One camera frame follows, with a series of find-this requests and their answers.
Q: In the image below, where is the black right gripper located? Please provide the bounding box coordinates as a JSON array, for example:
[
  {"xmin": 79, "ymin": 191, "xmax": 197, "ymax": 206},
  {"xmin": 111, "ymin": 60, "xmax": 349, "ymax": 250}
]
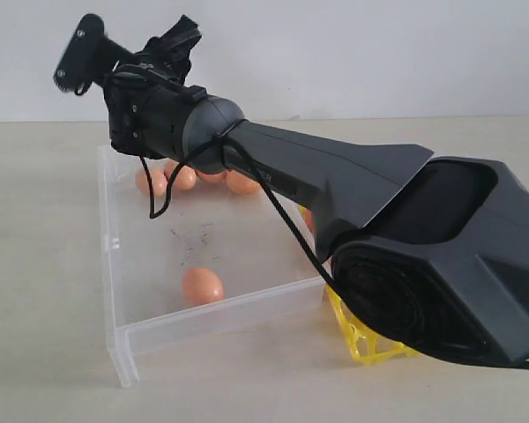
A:
[{"xmin": 135, "ymin": 15, "xmax": 202, "ymax": 86}]

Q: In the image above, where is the clear plastic tray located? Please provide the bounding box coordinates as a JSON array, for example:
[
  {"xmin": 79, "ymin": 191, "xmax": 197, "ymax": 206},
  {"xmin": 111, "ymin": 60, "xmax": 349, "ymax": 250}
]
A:
[{"xmin": 97, "ymin": 146, "xmax": 324, "ymax": 387}]

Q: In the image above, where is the brown egg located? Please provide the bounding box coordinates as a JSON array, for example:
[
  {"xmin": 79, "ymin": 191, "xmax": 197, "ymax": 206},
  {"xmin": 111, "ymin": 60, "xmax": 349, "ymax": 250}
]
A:
[
  {"xmin": 163, "ymin": 160, "xmax": 197, "ymax": 191},
  {"xmin": 134, "ymin": 167, "xmax": 168, "ymax": 197},
  {"xmin": 302, "ymin": 209, "xmax": 315, "ymax": 234},
  {"xmin": 183, "ymin": 268, "xmax": 224, "ymax": 305},
  {"xmin": 197, "ymin": 171, "xmax": 227, "ymax": 184},
  {"xmin": 225, "ymin": 170, "xmax": 261, "ymax": 196}
]

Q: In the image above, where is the yellow plastic egg tray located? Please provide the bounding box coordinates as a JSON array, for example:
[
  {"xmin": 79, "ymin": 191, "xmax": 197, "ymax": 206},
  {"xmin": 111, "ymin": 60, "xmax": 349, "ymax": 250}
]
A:
[{"xmin": 297, "ymin": 204, "xmax": 424, "ymax": 367}]

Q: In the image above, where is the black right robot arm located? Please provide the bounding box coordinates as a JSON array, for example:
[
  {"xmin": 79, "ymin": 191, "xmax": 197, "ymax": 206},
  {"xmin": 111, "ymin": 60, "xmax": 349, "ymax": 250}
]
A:
[{"xmin": 102, "ymin": 17, "xmax": 529, "ymax": 370}]

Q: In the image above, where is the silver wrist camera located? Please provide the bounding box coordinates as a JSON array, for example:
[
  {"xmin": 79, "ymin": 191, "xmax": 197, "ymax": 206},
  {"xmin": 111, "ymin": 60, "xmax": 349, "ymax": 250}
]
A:
[{"xmin": 53, "ymin": 13, "xmax": 134, "ymax": 96}]

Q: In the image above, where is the black camera cable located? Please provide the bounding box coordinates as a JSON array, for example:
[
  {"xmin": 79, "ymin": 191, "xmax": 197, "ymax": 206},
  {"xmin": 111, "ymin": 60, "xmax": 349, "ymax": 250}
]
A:
[{"xmin": 109, "ymin": 65, "xmax": 529, "ymax": 372}]

